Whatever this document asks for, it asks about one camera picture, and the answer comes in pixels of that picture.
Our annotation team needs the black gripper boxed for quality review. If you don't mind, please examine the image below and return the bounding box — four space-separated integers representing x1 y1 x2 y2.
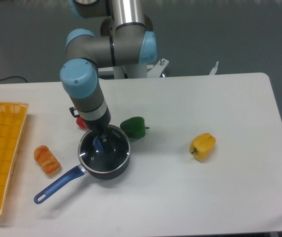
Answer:
79 112 115 154

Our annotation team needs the glass lid blue knob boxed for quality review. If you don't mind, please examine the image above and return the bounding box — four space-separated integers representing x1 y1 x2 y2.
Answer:
78 125 131 174

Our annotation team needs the dark blue saucepan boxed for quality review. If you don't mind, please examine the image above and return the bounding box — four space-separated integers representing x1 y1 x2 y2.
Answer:
34 125 131 204

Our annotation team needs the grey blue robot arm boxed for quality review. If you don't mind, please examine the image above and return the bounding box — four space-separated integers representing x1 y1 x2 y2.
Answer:
60 0 157 153

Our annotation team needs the red bell pepper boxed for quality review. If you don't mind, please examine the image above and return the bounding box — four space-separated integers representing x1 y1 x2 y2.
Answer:
76 117 87 129

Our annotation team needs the green bell pepper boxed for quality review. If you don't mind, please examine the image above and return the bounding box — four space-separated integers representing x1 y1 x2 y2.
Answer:
120 117 148 139

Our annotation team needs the toy croissant bread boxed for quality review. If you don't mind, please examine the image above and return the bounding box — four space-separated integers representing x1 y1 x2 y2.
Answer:
34 145 61 176

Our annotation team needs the yellow bell pepper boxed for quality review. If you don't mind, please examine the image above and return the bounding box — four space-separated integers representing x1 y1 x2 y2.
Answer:
189 133 216 161

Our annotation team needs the black floor cable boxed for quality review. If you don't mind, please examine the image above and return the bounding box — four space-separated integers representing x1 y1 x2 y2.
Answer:
0 76 28 83

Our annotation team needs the white bracket right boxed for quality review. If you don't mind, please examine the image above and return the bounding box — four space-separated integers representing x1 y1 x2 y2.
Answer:
209 61 219 76

